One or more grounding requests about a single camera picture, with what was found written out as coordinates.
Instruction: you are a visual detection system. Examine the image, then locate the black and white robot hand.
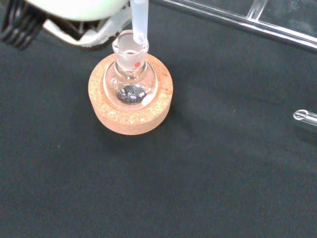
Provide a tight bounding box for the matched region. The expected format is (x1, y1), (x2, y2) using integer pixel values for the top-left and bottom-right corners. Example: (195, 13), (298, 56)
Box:
(0, 0), (132, 52)

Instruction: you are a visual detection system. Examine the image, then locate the clear glass round-bottom flask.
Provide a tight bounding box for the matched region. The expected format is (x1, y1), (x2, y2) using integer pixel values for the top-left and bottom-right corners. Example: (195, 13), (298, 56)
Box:
(103, 29), (159, 110)

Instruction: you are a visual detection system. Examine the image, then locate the black bench cloth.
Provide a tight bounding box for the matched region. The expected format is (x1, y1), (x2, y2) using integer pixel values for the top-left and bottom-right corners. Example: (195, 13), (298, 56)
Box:
(0, 0), (317, 238)

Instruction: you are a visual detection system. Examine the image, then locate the cork ring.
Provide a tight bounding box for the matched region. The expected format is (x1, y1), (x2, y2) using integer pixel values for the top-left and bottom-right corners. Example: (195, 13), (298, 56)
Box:
(87, 53), (174, 136)

